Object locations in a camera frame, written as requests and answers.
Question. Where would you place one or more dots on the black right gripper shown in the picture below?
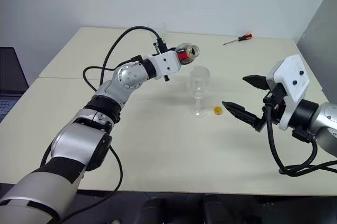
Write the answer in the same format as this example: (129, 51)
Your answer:
(276, 102)

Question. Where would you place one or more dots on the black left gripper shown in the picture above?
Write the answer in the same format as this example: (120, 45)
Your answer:
(166, 78)

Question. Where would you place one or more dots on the yellow bottle cap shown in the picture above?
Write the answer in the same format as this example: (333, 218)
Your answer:
(217, 110)

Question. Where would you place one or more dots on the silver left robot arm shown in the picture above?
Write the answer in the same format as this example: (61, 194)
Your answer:
(129, 76)

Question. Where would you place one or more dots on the clear wine glass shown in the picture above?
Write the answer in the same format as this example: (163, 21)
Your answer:
(198, 76)

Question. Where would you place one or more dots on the clear plastic cup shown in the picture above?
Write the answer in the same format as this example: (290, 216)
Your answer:
(161, 27)

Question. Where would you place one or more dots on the dark laptop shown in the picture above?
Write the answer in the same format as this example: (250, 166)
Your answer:
(10, 76)

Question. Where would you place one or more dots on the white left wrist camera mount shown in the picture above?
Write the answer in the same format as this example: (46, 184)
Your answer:
(168, 63)

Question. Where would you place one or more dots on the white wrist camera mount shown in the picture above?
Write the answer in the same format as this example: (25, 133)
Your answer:
(168, 63)
(292, 76)

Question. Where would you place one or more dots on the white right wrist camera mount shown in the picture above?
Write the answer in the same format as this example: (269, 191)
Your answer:
(292, 76)

